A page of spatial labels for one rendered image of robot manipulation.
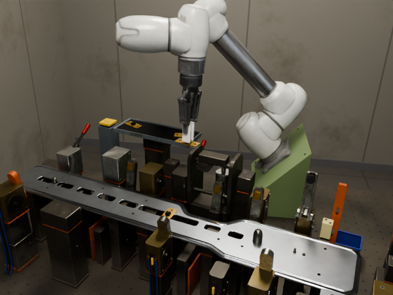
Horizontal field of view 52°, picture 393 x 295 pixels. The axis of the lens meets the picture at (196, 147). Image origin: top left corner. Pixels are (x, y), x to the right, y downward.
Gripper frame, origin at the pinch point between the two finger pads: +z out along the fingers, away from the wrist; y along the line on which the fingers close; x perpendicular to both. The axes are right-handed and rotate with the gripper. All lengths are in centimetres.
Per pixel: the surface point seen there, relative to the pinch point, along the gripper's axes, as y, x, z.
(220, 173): -14.2, 7.6, 19.8
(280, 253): 6, 39, 32
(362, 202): -92, 57, 55
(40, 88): -124, -212, 46
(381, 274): 0, 69, 31
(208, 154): -11.5, 3.0, 11.8
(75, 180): 4, -50, 32
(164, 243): 24.7, 6.5, 28.6
